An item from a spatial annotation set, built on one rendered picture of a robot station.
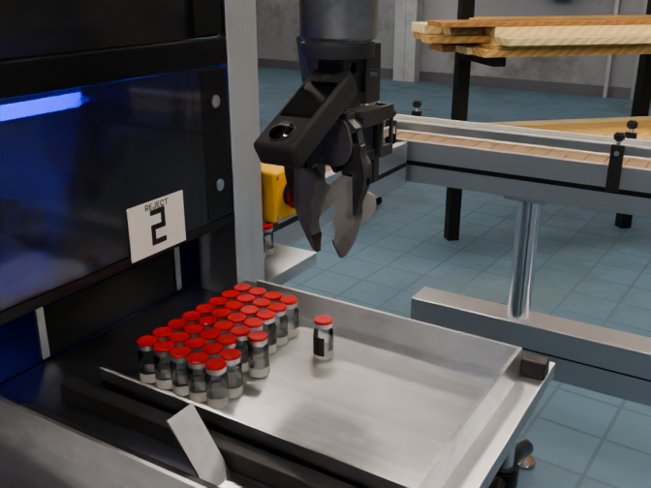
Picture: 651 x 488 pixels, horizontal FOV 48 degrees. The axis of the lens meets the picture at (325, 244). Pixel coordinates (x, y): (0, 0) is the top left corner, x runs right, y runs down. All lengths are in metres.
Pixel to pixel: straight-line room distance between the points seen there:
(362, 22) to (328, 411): 0.37
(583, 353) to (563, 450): 0.64
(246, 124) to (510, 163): 0.76
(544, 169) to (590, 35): 1.87
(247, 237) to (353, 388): 0.29
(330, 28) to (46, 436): 0.44
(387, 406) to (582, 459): 1.55
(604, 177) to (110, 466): 1.12
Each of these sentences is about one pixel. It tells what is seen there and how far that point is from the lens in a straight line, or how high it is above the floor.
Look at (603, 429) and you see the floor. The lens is 2.39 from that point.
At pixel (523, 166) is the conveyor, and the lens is 1.54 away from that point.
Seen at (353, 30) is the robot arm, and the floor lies 1.23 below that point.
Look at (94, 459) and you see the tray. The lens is 0.66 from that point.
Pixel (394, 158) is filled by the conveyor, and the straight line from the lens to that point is 1.56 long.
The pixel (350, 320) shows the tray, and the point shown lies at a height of 0.90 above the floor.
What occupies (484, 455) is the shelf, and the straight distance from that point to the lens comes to 0.68.
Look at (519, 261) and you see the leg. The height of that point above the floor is 0.69.
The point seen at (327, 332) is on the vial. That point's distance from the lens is 0.79.
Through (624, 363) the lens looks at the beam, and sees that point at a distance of 1.66.
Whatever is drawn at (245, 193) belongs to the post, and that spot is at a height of 1.02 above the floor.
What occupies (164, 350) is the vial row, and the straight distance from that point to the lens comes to 0.75.
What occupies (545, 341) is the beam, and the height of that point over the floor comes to 0.52.
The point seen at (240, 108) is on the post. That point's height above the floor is 1.12.
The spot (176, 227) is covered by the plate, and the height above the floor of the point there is 1.01.
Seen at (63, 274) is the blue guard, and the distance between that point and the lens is 0.74.
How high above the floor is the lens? 1.28
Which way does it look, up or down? 20 degrees down
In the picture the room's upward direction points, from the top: straight up
